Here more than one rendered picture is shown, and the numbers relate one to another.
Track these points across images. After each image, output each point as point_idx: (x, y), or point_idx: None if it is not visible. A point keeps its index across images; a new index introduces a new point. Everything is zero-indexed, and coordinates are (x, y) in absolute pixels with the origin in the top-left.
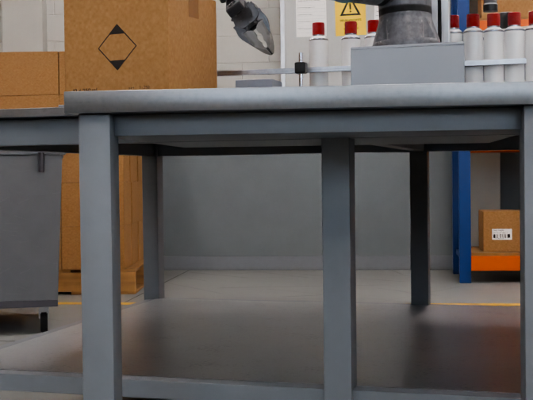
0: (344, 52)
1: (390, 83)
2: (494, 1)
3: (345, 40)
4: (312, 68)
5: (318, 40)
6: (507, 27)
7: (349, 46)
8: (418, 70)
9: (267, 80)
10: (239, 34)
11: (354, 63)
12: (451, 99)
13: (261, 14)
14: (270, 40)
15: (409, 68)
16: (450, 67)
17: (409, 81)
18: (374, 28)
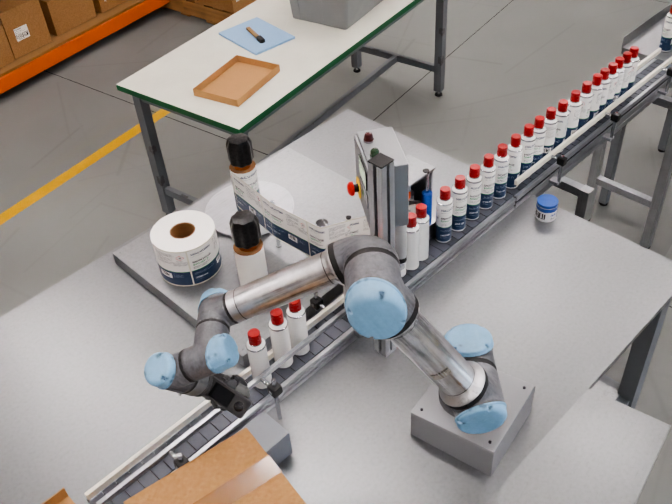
0: (281, 340)
1: (506, 446)
2: (406, 253)
3: (281, 331)
4: (267, 373)
5: (264, 349)
6: (249, 155)
7: (285, 334)
8: (517, 424)
9: (286, 436)
10: (222, 409)
11: (494, 458)
12: (641, 491)
13: (238, 379)
14: (248, 391)
15: (514, 428)
16: (528, 405)
17: (513, 434)
18: (300, 307)
